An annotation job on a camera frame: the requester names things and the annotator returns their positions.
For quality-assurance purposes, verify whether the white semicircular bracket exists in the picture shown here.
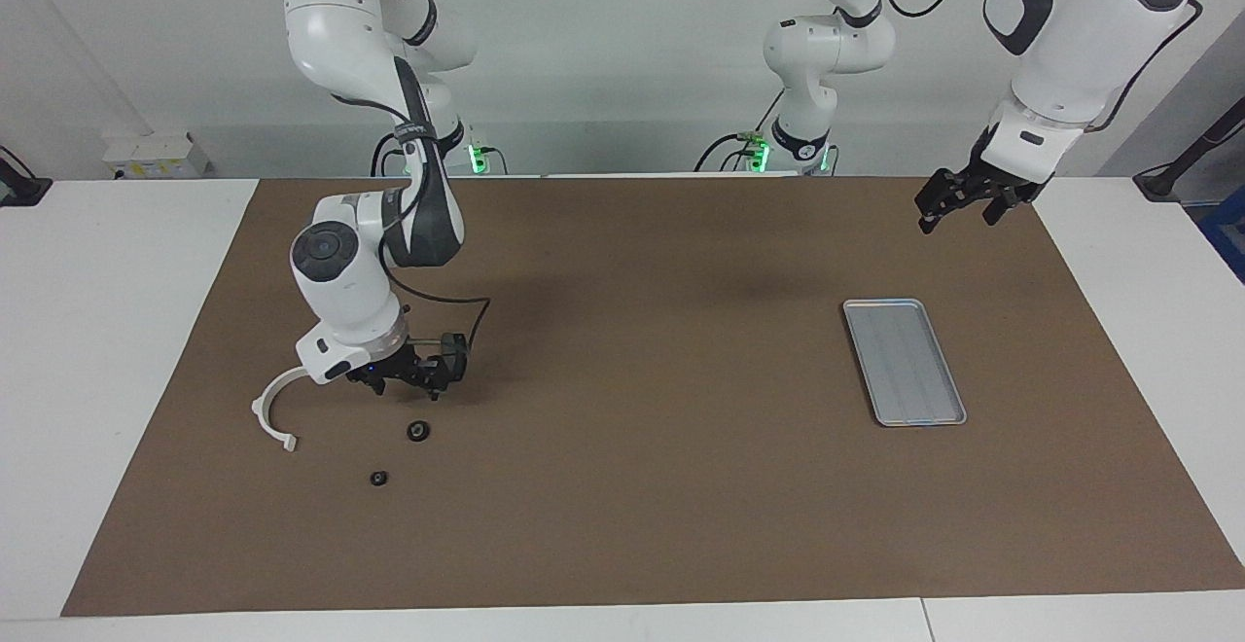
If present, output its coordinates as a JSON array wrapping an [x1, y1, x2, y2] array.
[[251, 367, 300, 454]]

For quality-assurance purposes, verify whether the black base power cable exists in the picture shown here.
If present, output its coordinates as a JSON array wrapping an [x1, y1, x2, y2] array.
[[371, 131, 409, 178], [694, 88, 784, 174]]

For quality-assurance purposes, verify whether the black stand with pole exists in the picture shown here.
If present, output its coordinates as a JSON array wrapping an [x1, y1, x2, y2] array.
[[1133, 97, 1245, 203]]

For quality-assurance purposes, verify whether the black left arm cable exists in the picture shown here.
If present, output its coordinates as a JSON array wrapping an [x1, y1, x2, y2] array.
[[871, 0, 1205, 132]]

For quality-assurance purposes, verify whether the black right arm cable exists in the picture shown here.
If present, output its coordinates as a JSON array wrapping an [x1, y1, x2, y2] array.
[[331, 88, 492, 346]]

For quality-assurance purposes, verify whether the silver metal tray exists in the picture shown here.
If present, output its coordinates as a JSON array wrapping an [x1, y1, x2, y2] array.
[[841, 298, 969, 428]]

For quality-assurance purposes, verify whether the blue crate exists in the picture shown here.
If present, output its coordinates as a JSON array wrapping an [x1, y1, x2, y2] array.
[[1198, 209, 1245, 285]]

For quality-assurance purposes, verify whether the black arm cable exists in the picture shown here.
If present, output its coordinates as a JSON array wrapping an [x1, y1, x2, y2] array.
[[871, 0, 1205, 132], [331, 88, 492, 346]]

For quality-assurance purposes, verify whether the black clamp mount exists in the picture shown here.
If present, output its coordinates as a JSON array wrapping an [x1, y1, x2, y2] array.
[[0, 146, 52, 207]]

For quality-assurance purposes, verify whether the brown table mat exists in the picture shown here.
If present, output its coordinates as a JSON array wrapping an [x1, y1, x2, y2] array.
[[60, 177, 1245, 617]]

